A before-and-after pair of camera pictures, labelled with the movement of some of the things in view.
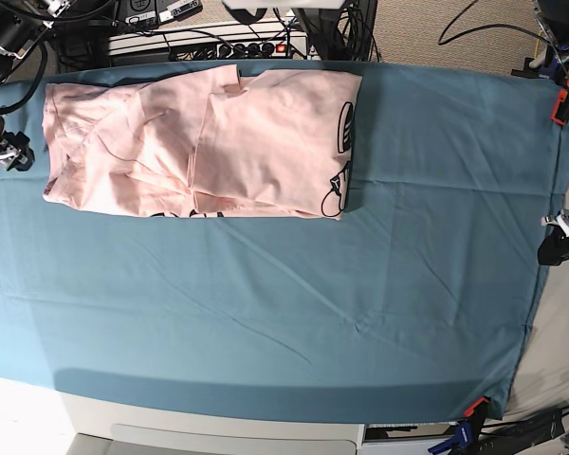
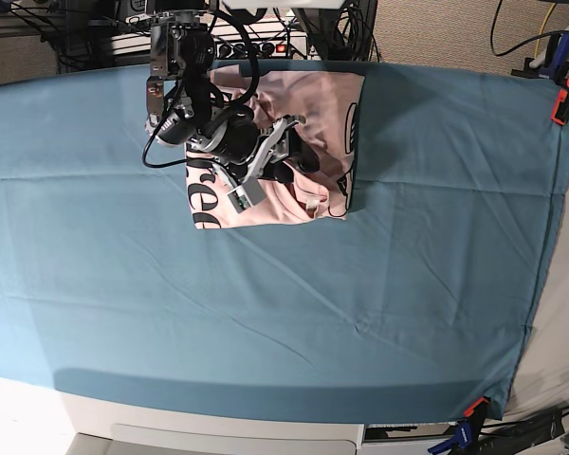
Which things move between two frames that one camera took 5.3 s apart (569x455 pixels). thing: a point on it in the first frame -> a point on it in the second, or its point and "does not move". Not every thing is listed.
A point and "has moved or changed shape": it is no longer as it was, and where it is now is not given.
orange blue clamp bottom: [468, 432] does not move
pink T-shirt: [205, 142] has moved or changed shape
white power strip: [239, 50] does not move
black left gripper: [26, 156] -> [241, 145]
